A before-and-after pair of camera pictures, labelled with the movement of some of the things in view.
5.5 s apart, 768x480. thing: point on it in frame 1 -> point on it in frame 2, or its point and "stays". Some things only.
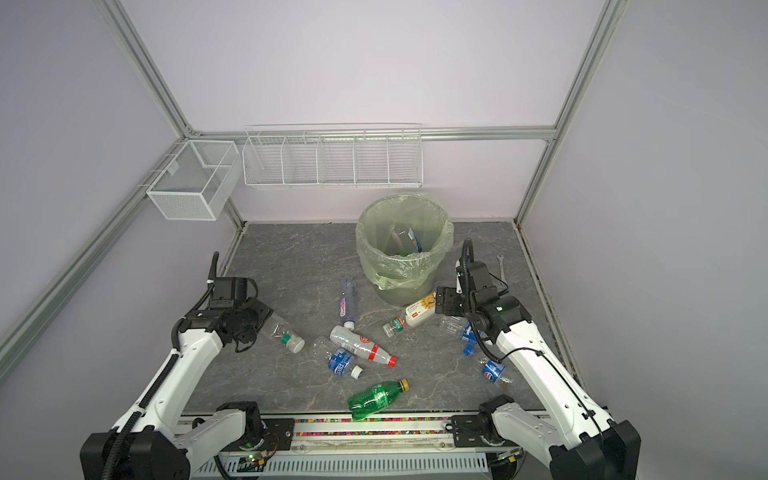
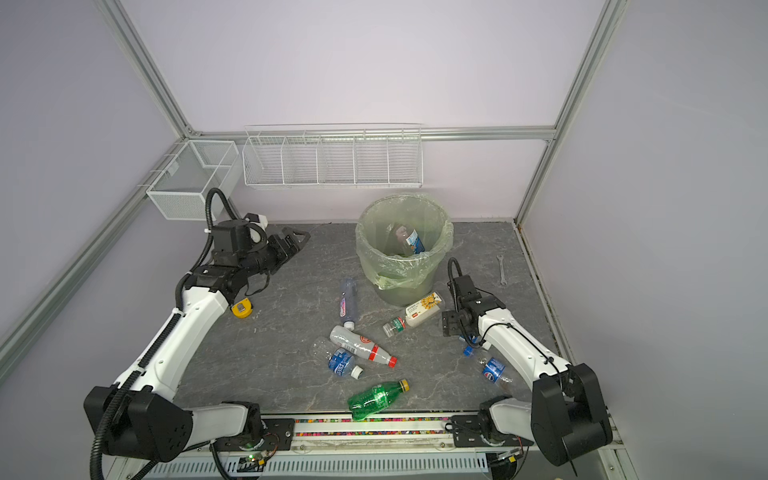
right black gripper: x=444 y=298 -> x=450 y=322
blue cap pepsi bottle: x=493 y=371 stays
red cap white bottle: x=363 y=345 stays
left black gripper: x=264 y=313 -> x=284 y=253
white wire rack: x=333 y=156 stays
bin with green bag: x=402 y=240 stays
